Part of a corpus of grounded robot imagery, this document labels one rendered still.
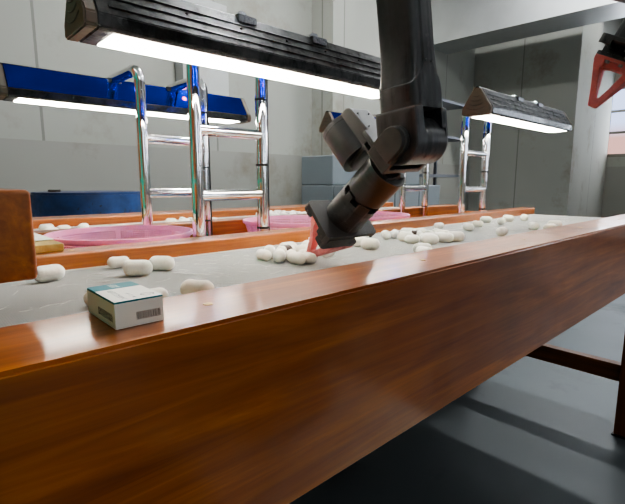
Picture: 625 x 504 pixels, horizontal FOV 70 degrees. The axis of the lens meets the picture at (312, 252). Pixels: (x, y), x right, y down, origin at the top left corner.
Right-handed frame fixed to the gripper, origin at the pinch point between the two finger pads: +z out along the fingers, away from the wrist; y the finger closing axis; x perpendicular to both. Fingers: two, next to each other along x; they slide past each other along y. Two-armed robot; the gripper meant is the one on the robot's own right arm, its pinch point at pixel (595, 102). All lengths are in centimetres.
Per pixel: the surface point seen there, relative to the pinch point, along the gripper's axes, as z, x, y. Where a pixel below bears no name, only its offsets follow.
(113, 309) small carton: 24, 0, 77
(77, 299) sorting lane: 37, -16, 72
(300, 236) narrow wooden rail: 43, -30, 23
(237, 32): 9, -36, 46
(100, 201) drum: 110, -167, 4
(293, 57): 10, -33, 37
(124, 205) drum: 112, -166, -7
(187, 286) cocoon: 31, -9, 64
